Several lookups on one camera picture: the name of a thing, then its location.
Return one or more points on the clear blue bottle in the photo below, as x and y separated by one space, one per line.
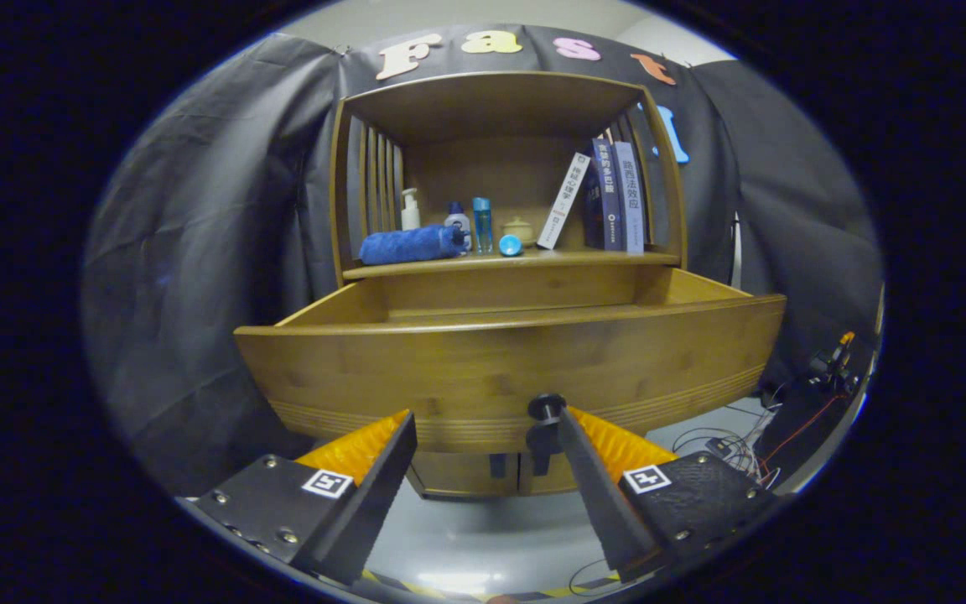
482 226

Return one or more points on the light purple book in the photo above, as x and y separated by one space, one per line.
631 197

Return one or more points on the wooden drawer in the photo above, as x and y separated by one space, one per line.
491 369

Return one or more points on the white book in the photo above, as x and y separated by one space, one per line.
563 201

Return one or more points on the blue squeeze tube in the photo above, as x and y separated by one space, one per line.
510 245

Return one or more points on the small white blue-capped bottle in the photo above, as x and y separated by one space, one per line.
458 222

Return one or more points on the beige lidded teacup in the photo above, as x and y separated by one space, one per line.
521 228

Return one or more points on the wooden cabinet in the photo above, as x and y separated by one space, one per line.
491 168

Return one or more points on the wooden cabinet door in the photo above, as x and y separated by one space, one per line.
554 480
458 474

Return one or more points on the white pump bottle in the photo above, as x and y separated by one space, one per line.
410 214

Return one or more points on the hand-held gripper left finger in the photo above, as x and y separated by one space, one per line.
370 503

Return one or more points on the black device with orange part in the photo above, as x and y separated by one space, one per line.
835 365

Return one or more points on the dark blue book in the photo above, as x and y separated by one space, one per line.
607 197

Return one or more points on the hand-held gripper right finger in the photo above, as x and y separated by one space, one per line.
600 499

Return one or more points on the wooden countertop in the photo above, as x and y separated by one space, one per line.
584 257

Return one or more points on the blue folded towel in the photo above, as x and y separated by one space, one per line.
407 246

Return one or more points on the black backdrop cloth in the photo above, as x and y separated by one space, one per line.
206 252

